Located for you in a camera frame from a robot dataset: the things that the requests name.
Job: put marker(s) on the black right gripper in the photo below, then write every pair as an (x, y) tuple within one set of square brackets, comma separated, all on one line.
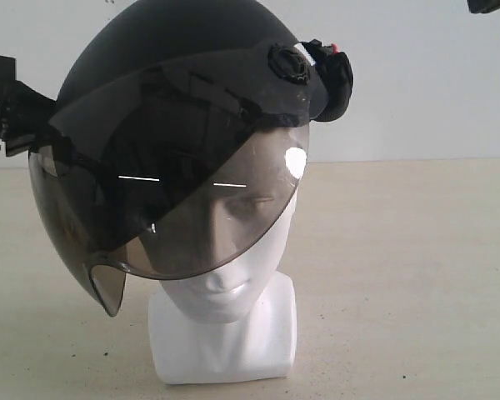
[(483, 6)]

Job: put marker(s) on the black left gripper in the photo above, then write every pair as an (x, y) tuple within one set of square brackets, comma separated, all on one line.
[(23, 111)]

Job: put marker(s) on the black helmet with tinted visor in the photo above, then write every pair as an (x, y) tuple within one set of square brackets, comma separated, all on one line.
[(178, 139)]

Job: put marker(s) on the white mannequin head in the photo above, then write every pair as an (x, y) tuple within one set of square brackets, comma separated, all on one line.
[(233, 318)]

